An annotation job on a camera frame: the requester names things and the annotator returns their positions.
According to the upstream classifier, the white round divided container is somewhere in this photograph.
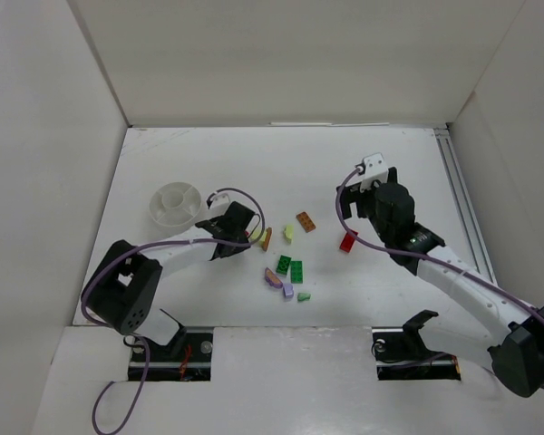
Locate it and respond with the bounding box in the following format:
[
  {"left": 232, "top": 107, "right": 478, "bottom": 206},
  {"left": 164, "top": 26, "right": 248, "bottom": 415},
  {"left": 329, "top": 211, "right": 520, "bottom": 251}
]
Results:
[{"left": 149, "top": 182, "right": 205, "bottom": 230}]

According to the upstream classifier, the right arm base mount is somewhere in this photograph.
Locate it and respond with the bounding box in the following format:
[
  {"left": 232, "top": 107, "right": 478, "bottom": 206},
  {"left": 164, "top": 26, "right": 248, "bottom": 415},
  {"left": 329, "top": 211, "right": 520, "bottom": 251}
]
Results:
[{"left": 371, "top": 310, "right": 461, "bottom": 382}]

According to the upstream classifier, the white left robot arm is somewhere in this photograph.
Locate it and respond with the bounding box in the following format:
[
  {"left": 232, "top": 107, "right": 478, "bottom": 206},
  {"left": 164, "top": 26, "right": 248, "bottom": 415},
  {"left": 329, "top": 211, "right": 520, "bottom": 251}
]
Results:
[{"left": 81, "top": 201, "right": 256, "bottom": 348}]

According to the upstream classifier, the orange flat lego brick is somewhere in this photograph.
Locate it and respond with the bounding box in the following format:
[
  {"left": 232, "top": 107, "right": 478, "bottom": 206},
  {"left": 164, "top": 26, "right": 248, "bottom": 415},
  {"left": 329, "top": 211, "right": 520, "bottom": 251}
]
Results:
[{"left": 296, "top": 211, "right": 316, "bottom": 233}]

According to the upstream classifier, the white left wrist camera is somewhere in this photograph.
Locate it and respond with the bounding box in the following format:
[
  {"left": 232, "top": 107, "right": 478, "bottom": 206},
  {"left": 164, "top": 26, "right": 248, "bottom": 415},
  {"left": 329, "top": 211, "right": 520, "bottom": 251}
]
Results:
[{"left": 207, "top": 192, "right": 230, "bottom": 210}]

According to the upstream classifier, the yellow lego piece right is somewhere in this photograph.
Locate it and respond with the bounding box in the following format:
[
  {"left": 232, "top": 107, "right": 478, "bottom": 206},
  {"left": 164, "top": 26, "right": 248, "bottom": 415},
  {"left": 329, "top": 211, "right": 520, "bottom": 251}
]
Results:
[{"left": 283, "top": 225, "right": 294, "bottom": 244}]

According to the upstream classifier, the green long lego brick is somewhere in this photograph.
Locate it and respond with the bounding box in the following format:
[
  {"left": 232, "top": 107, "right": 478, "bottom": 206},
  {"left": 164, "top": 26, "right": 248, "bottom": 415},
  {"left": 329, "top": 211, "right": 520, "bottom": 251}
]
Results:
[{"left": 289, "top": 260, "right": 304, "bottom": 284}]

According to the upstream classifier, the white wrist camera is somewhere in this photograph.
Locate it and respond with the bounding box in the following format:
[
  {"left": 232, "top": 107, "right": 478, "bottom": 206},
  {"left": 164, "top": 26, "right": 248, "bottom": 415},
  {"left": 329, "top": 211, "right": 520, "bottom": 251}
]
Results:
[
  {"left": 207, "top": 192, "right": 230, "bottom": 210},
  {"left": 360, "top": 152, "right": 389, "bottom": 191}
]

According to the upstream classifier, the lilac small lego brick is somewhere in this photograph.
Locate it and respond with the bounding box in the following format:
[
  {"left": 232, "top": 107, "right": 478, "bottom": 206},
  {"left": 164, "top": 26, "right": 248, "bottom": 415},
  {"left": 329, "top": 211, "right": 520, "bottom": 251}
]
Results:
[{"left": 283, "top": 283, "right": 295, "bottom": 300}]

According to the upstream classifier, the red lego brick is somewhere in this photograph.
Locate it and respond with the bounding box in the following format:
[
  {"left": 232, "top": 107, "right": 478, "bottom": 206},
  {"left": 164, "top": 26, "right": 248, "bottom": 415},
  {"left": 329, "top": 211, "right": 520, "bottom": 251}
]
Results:
[{"left": 339, "top": 231, "right": 358, "bottom": 254}]

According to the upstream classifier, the purple arched lego piece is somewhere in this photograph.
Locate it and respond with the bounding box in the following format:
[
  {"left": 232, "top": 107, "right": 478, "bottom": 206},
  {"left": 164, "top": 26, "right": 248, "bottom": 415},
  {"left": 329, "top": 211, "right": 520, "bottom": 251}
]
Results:
[{"left": 264, "top": 268, "right": 283, "bottom": 289}]

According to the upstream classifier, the green square lego brick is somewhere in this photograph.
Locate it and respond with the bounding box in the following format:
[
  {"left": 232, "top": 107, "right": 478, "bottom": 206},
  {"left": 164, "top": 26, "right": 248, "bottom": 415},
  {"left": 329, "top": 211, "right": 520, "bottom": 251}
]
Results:
[{"left": 276, "top": 256, "right": 292, "bottom": 276}]

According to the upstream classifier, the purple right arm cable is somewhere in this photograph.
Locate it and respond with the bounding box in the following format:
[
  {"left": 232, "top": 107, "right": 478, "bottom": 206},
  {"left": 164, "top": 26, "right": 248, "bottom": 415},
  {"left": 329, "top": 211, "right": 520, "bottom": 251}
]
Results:
[{"left": 335, "top": 166, "right": 544, "bottom": 393}]

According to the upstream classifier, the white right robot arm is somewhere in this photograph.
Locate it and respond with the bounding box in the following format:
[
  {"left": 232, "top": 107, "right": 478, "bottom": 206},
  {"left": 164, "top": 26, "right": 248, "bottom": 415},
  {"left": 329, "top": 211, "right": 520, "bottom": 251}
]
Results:
[{"left": 335, "top": 161, "right": 544, "bottom": 398}]

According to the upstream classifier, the yellow lego brick left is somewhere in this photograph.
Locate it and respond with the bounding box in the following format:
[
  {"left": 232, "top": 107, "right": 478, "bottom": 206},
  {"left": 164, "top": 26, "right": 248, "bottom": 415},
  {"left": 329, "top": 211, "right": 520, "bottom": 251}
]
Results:
[{"left": 249, "top": 229, "right": 267, "bottom": 244}]

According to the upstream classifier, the brown curved lego piece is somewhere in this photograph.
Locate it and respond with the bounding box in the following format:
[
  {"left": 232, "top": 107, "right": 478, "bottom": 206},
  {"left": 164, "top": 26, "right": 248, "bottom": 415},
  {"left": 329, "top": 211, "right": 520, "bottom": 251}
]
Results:
[{"left": 262, "top": 227, "right": 272, "bottom": 252}]

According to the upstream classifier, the aluminium rail right side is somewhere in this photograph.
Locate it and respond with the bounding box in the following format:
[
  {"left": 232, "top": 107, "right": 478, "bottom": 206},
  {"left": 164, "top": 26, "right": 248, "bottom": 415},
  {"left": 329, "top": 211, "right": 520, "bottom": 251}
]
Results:
[{"left": 433, "top": 128, "right": 496, "bottom": 284}]

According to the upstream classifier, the light green lego slope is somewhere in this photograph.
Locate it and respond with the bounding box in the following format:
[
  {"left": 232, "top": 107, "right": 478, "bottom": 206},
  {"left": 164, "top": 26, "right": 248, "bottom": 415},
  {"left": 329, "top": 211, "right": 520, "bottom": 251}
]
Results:
[{"left": 297, "top": 292, "right": 311, "bottom": 302}]

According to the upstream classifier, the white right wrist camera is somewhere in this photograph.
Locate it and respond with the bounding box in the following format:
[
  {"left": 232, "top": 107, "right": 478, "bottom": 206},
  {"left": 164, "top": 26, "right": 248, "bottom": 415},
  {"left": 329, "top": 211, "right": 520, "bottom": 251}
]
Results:
[{"left": 360, "top": 152, "right": 389, "bottom": 191}]

